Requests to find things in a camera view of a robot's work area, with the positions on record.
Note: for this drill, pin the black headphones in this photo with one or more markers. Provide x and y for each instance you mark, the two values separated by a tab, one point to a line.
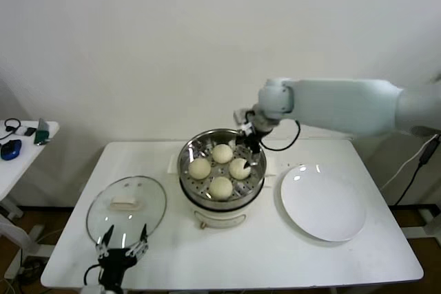
10	123

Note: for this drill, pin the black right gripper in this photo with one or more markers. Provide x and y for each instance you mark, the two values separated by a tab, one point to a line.
251	140

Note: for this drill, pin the green circuit board box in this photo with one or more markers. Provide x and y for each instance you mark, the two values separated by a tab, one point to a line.
42	134

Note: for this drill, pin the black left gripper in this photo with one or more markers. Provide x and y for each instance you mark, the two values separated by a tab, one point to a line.
115	264

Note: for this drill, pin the stainless steel steamer basket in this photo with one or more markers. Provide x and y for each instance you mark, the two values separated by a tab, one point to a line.
187	151

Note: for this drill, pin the cream electric cooker base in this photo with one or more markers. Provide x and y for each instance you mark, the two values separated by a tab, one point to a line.
220	218

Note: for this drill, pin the small black phone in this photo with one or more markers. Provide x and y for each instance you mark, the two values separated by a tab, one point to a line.
30	131

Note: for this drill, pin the black power adapter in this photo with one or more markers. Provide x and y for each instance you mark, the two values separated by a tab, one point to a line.
426	153

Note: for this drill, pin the white side table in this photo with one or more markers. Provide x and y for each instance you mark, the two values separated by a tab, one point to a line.
20	170

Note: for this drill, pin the white round plate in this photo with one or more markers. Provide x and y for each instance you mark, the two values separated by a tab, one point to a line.
320	204

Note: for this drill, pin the white curved floor base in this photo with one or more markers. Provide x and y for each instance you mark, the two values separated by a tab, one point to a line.
13	235

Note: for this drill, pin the blue computer mouse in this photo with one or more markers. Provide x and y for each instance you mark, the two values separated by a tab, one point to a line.
9	149

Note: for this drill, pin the small white device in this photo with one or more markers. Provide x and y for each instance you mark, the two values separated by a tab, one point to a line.
20	131

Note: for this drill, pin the white steamed baozi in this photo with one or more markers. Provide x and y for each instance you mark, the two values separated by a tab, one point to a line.
200	169
221	153
237	169
220	188

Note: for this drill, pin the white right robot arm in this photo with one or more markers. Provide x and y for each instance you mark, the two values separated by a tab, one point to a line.
344	108

